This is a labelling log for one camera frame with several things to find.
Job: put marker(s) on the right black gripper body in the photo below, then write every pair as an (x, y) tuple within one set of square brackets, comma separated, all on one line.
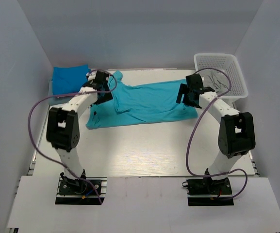
[(188, 101)]

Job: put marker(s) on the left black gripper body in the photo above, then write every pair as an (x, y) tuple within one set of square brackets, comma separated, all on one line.
[(106, 89)]

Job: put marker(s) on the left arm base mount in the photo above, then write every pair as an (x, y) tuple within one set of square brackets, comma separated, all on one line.
[(68, 194)]

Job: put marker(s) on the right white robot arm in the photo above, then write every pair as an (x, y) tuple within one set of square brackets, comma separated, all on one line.
[(236, 136)]

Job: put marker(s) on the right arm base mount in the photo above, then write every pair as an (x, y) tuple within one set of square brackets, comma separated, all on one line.
[(206, 192)]

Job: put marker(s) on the folded light blue t shirt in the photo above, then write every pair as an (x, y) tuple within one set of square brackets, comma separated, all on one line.
[(55, 100)]

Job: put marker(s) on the white plastic basket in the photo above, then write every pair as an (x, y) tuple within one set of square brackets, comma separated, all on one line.
[(228, 65)]

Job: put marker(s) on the grey t shirt in basket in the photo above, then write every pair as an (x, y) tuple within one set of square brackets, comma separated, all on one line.
[(216, 80)]

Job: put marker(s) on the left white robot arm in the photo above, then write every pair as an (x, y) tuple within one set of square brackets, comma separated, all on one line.
[(63, 130)]

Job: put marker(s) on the teal t shirt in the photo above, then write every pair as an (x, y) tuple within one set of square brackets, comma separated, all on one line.
[(140, 104)]

